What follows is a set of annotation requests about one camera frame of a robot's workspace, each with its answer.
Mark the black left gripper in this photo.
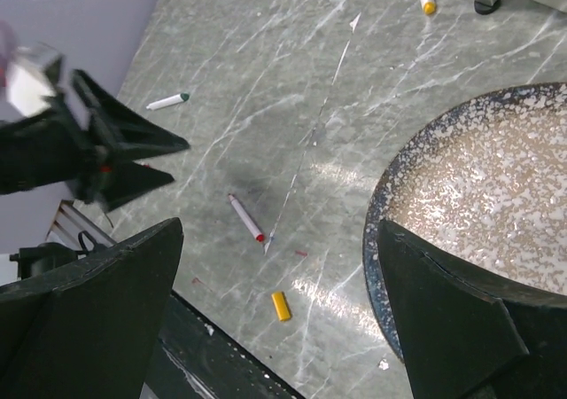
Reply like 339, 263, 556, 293
1, 69, 190, 211

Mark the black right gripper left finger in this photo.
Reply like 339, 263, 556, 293
1, 218, 183, 398

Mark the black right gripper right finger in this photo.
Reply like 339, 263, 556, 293
377, 220, 566, 398

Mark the white pen green tip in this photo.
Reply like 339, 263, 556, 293
145, 92, 190, 111

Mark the white pen red tip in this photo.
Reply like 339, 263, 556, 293
228, 194, 265, 243

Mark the yellow pen cap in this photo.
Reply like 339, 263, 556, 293
271, 291, 292, 322

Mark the speckled ceramic plate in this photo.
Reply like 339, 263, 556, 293
362, 82, 566, 356

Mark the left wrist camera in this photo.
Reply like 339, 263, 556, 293
6, 43, 65, 117

